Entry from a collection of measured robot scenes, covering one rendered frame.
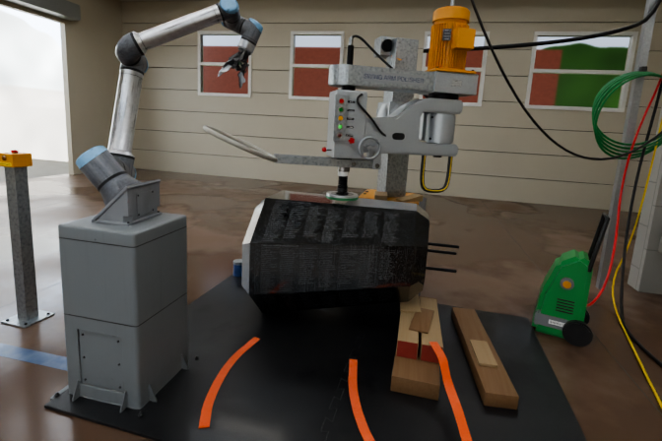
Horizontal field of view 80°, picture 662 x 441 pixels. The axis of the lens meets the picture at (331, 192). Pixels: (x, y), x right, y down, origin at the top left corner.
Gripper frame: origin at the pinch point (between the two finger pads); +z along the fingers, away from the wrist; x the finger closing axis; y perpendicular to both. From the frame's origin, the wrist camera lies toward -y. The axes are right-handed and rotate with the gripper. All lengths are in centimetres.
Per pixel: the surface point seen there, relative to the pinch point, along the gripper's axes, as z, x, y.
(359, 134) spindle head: -7, 72, 41
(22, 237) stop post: 140, -52, -64
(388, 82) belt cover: -43, 74, 43
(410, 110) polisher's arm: -35, 93, 53
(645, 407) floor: 62, 175, 212
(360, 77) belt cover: -38, 59, 34
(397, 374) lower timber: 100, 85, 127
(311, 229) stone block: 60, 67, 44
